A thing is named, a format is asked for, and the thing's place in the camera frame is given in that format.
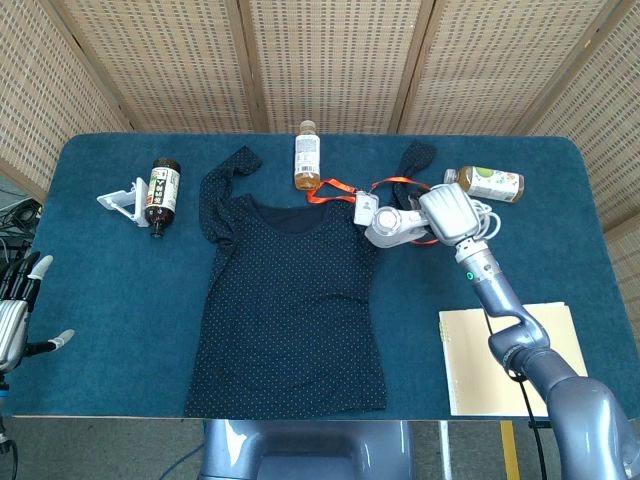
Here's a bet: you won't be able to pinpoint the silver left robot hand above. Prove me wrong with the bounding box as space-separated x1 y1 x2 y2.
0 251 76 374

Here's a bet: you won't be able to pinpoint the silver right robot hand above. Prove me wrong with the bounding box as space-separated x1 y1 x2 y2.
405 183 484 246

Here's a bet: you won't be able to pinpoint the white handheld device with cable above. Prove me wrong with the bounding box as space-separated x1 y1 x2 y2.
363 204 441 249

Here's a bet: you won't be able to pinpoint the dark blue dotted shirt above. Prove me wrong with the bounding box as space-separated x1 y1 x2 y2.
183 142 439 420

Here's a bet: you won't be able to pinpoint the green-label tea bottle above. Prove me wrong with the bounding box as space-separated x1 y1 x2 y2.
443 165 526 204

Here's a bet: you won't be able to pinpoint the white ID badge holder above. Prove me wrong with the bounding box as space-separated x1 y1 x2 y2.
353 192 380 227

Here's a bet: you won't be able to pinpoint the teal table cloth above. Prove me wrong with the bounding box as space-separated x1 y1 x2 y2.
9 132 632 420

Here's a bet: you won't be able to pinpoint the white-label tea bottle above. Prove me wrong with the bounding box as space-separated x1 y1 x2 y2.
293 120 323 192

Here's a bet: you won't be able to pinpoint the white plastic folding stand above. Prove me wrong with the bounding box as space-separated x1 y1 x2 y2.
96 178 151 229

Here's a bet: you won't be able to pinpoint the woven bamboo folding screen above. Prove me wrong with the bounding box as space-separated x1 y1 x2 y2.
0 0 640 231

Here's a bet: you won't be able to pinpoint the dark brown labelled bottle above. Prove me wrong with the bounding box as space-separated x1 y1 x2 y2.
144 158 182 239

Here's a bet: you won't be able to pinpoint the blue-grey robot torso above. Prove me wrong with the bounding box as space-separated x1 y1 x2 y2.
199 418 416 480

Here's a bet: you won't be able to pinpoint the black floor cables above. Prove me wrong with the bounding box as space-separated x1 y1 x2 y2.
0 197 44 281

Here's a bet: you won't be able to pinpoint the orange lanyard strap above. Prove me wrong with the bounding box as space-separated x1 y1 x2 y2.
305 177 441 246

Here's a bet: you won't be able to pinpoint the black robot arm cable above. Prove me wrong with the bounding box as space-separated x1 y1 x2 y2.
483 308 549 480

